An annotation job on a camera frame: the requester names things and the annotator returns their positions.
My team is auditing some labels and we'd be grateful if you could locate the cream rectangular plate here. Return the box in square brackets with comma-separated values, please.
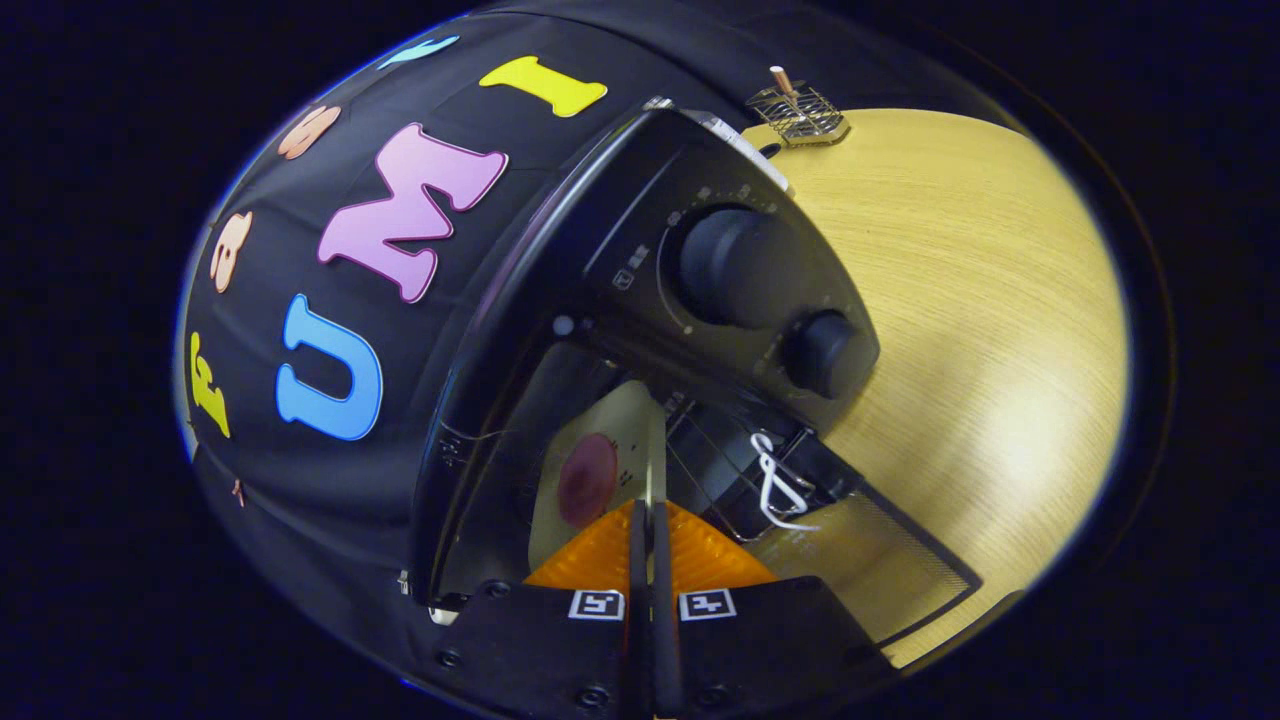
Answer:
[527, 380, 669, 571]

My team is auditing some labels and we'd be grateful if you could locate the black toaster oven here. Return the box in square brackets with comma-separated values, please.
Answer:
[410, 105, 986, 669]

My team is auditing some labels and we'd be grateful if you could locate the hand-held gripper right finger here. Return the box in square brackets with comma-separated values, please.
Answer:
[650, 500, 896, 719]

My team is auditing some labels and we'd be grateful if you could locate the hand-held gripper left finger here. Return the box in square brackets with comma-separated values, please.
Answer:
[430, 500, 651, 720]

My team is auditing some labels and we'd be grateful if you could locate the metal wire basket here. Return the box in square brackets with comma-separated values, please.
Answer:
[745, 82, 851, 149]

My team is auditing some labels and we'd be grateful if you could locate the white string loop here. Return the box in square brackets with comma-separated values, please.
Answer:
[750, 432, 821, 531]

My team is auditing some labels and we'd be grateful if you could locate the pink round food slice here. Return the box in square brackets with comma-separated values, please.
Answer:
[556, 432, 619, 529]

